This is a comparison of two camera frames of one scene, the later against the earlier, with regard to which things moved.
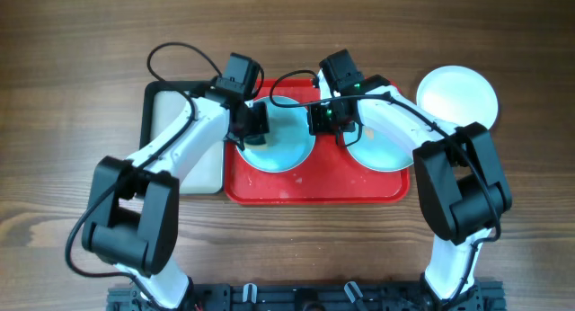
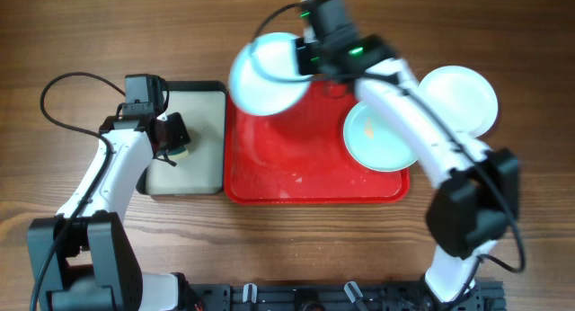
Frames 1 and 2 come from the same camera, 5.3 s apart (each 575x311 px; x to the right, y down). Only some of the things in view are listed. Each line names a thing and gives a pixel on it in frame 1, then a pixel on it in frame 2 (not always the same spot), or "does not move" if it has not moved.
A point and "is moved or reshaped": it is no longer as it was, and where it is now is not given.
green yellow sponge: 255,139 is moved or reshaped
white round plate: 457,95 does not move
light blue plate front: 289,142 → 264,77
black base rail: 311,297 does not move
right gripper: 317,125 → 301,50
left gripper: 261,126 → 181,135
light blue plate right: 380,148 does not move
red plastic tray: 330,176 does not move
